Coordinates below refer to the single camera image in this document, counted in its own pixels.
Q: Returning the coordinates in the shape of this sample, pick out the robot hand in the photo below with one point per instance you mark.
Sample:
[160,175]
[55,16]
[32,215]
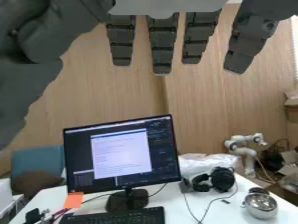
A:
[27,40]

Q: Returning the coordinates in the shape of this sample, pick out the blue chair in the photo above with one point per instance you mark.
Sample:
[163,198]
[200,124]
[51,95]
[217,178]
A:
[35,163]

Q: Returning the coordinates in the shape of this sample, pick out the black computer monitor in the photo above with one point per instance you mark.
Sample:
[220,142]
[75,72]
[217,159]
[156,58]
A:
[120,153]

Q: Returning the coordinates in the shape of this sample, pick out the orange sticky note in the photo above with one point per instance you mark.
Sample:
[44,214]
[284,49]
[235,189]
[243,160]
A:
[74,200]

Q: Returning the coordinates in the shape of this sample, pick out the white plastic bag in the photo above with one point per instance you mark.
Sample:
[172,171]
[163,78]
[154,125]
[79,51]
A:
[197,163]

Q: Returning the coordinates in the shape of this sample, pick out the black keyboard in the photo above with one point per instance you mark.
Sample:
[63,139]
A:
[120,216]

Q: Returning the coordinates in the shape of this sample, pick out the small white jointed device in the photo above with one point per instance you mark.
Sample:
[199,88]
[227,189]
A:
[241,146]

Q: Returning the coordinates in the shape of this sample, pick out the black headphones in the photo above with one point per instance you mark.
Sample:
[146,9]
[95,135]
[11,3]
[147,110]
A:
[221,179]

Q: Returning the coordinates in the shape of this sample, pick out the metal bowl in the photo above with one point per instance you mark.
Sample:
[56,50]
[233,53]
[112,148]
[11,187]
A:
[261,205]

